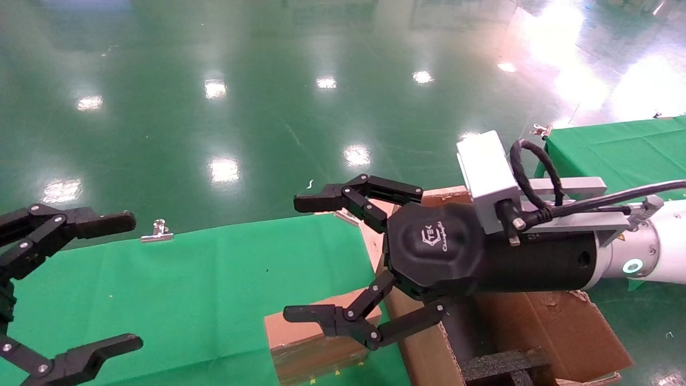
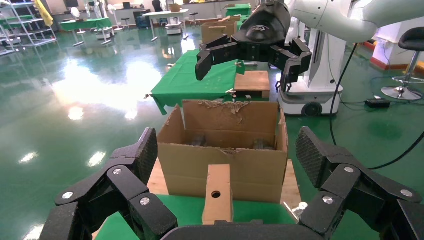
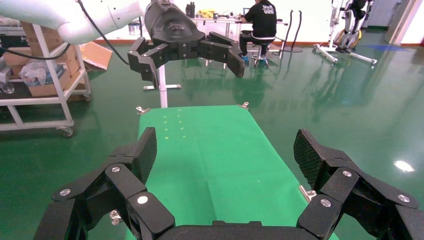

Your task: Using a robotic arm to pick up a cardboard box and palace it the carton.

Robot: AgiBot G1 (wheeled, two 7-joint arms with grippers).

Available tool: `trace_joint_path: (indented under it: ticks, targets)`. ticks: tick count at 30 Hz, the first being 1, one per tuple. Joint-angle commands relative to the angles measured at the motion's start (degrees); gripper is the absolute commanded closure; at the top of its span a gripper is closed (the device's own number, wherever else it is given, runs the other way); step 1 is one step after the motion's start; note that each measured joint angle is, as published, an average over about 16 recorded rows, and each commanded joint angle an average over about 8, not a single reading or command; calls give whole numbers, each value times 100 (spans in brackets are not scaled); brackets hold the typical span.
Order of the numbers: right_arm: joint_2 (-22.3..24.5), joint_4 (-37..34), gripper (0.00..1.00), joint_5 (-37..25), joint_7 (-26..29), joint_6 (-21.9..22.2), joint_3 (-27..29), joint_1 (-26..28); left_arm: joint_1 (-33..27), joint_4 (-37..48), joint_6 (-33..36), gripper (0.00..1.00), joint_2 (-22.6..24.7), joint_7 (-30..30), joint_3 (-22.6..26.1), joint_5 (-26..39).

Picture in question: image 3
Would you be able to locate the white metal cart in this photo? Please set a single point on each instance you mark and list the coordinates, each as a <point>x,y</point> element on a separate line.
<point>52,71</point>

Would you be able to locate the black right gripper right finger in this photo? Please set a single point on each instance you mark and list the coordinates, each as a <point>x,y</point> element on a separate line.
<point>344,185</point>

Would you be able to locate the leaning cardboard sheet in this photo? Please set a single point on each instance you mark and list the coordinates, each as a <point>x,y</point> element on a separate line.
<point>94,56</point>

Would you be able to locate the metal swivel stool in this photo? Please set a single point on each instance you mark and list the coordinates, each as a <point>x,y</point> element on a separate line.
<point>260,59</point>

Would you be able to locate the black bottle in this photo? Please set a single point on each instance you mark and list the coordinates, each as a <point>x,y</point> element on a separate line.
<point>191,10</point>

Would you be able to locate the green cloth with yellow dots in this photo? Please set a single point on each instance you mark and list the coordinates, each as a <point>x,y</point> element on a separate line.
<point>215,159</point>

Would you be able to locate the flat brown cardboard box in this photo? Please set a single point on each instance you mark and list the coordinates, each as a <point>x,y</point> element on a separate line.
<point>15,62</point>

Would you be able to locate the seated person in black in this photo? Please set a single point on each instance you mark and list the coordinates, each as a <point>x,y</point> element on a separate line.
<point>263,20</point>

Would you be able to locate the white stand post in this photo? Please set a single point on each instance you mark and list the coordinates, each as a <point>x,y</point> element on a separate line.
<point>162,96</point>

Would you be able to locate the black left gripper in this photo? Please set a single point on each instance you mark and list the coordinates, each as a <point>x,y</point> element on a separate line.
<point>174,30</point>

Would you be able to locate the tall brown cardboard box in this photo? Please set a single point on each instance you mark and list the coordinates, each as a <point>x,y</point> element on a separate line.
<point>28,34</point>

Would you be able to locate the yellow item on desk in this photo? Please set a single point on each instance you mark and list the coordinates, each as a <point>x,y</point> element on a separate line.
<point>207,14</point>

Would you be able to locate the clear plastic bag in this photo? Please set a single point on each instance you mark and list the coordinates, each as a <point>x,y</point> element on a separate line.
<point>33,74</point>

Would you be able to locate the white frame robot rig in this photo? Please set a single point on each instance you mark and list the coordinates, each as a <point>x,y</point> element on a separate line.
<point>351,33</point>

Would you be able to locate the clear plastic bottle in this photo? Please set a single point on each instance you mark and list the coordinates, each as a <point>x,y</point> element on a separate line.
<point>7,86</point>

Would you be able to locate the silver metal bucket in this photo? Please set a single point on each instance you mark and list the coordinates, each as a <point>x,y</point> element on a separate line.
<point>134,29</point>

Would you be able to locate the black curved tube stand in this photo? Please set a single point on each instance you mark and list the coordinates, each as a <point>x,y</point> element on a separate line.
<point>293,49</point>

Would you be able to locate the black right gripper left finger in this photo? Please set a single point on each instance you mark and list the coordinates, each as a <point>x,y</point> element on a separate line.
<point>126,185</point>

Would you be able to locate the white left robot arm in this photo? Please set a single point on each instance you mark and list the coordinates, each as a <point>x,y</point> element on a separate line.
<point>66,16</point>

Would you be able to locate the low brown cardboard box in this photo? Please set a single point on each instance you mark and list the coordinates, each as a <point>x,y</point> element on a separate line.
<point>46,90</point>

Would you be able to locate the grey door panel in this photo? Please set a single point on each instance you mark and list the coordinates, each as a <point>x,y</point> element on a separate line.
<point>399,20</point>

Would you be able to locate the long white desk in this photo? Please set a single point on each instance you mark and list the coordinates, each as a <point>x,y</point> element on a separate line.
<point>218,20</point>

